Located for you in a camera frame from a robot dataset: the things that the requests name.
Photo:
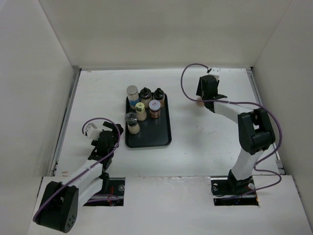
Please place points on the yellow cap spice bottle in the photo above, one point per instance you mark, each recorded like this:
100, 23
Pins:
140, 111

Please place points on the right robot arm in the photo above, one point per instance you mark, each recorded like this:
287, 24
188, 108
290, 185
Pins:
255, 131

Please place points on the black cap spice bottle front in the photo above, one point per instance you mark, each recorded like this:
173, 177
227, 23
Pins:
145, 96

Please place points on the pink cap spice bottle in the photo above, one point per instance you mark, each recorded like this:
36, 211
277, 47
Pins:
200, 103

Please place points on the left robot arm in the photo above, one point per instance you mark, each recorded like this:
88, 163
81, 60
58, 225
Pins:
90, 185

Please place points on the black plastic tray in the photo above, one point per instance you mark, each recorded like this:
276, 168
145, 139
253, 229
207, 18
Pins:
154, 132

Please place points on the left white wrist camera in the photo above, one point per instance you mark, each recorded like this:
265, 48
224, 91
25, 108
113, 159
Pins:
92, 131

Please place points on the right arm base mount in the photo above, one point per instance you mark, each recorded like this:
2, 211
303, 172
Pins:
232, 193

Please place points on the silver cap blue label bottle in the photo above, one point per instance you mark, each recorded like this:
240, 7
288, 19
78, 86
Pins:
133, 96

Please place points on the white lid red logo jar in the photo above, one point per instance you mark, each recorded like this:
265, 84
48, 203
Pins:
154, 108

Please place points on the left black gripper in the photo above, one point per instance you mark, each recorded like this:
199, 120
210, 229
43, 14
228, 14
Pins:
116, 131

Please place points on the black cap spice bottle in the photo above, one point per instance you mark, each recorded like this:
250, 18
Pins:
159, 94
145, 96

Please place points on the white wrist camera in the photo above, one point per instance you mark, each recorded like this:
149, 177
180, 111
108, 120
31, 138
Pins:
215, 72
92, 131

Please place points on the grey clear cap spice bottle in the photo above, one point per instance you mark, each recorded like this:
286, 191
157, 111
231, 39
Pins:
132, 123

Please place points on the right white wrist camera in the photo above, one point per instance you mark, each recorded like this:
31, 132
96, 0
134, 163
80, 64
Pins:
215, 72

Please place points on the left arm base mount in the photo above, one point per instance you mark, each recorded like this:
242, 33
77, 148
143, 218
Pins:
111, 194

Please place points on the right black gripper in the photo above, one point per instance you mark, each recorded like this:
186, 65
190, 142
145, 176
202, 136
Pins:
199, 91

